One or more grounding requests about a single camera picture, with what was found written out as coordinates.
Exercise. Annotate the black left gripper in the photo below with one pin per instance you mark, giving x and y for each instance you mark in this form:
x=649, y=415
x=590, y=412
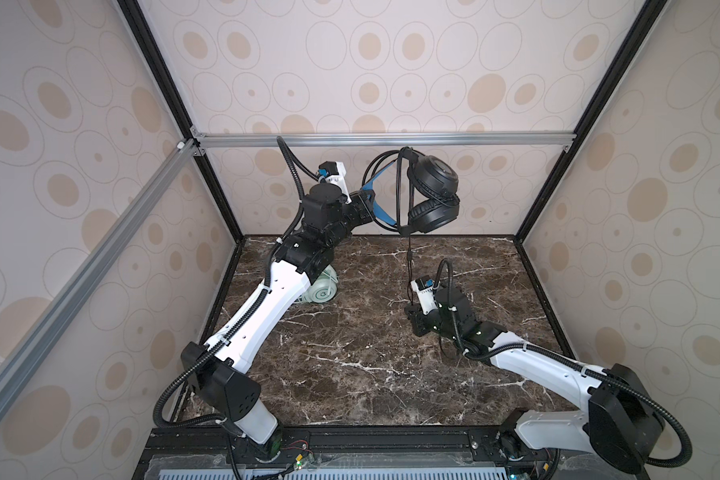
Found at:
x=363, y=210

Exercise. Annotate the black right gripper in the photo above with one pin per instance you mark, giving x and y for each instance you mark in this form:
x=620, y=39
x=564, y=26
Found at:
x=416, y=317

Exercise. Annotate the mint green headphones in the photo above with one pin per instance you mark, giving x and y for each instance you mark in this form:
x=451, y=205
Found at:
x=323, y=289

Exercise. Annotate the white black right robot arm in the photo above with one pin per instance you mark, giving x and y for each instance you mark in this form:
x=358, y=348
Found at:
x=614, y=416

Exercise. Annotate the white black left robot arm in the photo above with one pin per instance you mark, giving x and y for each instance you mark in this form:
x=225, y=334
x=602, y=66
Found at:
x=217, y=370

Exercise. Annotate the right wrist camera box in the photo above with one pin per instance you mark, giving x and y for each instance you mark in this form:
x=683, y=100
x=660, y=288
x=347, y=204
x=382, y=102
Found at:
x=424, y=288

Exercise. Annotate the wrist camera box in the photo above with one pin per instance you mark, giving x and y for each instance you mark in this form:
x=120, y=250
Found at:
x=424, y=288
x=334, y=173

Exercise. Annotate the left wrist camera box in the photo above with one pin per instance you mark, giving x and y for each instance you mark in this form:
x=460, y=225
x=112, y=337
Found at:
x=334, y=173

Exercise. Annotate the silver aluminium back rail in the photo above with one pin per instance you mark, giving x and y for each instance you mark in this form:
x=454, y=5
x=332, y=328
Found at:
x=402, y=139

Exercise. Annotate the silver aluminium rail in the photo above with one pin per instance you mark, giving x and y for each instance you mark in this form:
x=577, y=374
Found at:
x=31, y=352
x=402, y=139

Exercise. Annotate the black vertical frame post left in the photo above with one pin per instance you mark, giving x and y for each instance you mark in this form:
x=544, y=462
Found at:
x=137, y=24

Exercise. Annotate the black vertical frame post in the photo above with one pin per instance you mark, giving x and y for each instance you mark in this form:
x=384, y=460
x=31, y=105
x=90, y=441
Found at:
x=625, y=55
x=137, y=24

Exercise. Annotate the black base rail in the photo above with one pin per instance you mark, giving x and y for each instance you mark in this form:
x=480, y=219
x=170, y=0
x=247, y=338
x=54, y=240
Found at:
x=360, y=452

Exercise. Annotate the black vertical frame post right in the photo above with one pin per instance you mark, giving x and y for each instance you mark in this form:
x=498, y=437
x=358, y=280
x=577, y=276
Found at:
x=625, y=55

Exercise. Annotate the silver aluminium left rail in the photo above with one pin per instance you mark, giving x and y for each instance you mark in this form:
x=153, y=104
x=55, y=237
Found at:
x=31, y=352

